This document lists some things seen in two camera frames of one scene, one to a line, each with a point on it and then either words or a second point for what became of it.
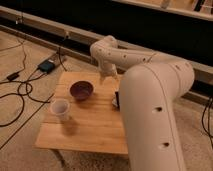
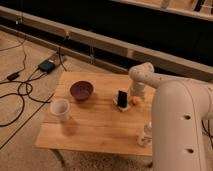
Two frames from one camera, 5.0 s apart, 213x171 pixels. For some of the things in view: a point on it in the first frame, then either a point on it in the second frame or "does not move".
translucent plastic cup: (60, 107) does not move
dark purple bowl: (81, 89) does not move
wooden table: (92, 124) does not move
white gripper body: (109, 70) to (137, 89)
